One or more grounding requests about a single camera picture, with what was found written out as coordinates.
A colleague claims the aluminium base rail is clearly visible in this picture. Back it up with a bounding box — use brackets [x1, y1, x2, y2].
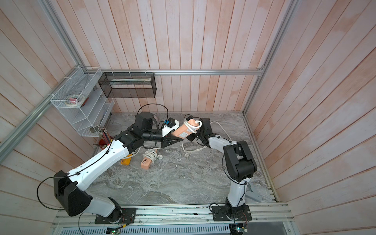
[51, 203, 295, 228]

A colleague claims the black mesh basket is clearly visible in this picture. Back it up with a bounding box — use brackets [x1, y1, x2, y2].
[99, 72, 157, 99]

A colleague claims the white cord of yellow strip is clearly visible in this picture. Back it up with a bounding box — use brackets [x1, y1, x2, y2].
[121, 146, 142, 161]

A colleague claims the white cord of front strip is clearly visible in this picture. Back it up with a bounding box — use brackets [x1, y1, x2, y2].
[142, 147, 163, 165]

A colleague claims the yellow power strip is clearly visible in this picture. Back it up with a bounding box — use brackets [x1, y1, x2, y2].
[120, 154, 133, 165]

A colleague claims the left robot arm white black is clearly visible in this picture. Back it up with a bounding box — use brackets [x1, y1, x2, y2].
[53, 112, 182, 223]

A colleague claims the tape roll in rack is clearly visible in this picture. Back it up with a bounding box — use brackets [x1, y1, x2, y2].
[64, 94, 84, 107]

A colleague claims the pink power strip front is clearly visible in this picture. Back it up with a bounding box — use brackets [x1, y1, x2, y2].
[141, 157, 153, 170]

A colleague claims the pink power strip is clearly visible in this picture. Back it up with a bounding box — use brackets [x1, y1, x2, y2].
[141, 157, 153, 170]
[171, 119, 202, 139]

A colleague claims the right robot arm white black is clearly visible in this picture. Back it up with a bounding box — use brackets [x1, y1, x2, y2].
[188, 118, 257, 221]

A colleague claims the red pencil cup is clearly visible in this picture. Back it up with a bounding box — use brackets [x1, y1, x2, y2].
[98, 127, 113, 149]

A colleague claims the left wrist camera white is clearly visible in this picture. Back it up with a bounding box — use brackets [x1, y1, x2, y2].
[161, 117, 180, 137]

